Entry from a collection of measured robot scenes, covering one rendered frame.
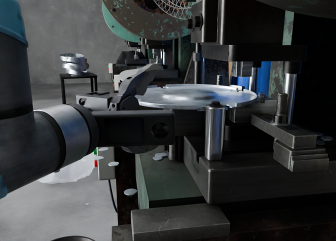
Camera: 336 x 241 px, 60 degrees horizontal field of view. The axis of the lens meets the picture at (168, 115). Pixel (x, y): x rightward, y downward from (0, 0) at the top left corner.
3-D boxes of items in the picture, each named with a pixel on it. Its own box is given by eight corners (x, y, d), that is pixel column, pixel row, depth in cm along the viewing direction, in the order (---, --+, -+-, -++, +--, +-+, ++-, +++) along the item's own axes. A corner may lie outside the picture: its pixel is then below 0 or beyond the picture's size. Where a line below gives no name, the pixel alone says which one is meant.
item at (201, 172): (207, 205, 46) (209, 170, 44) (163, 127, 89) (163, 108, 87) (374, 189, 51) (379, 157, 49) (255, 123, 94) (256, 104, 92)
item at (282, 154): (292, 172, 44) (299, 104, 41) (244, 137, 60) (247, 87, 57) (327, 169, 45) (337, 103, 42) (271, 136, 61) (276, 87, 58)
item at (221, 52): (229, 75, 54) (230, 45, 53) (199, 67, 74) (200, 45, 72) (307, 73, 57) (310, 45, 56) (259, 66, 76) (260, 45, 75)
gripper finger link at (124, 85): (135, 63, 47) (107, 102, 42) (143, 63, 46) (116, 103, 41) (144, 84, 50) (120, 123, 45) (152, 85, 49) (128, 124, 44)
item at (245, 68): (237, 77, 63) (238, 60, 62) (229, 75, 67) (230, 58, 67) (251, 77, 63) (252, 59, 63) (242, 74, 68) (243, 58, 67)
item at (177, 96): (288, 101, 58) (288, 97, 58) (156, 117, 46) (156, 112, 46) (206, 84, 83) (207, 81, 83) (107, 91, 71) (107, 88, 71)
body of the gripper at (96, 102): (101, 88, 49) (41, 99, 39) (144, 92, 45) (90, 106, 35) (104, 131, 51) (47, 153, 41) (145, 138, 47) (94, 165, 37)
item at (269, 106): (234, 122, 60) (235, 100, 59) (211, 107, 74) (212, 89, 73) (274, 121, 61) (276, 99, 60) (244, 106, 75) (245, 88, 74)
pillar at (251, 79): (249, 106, 75) (253, 51, 72) (245, 104, 77) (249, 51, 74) (257, 106, 76) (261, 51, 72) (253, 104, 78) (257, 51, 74)
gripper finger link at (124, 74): (129, 51, 52) (103, 86, 47) (158, 51, 50) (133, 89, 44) (135, 64, 54) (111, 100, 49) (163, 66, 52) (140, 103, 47)
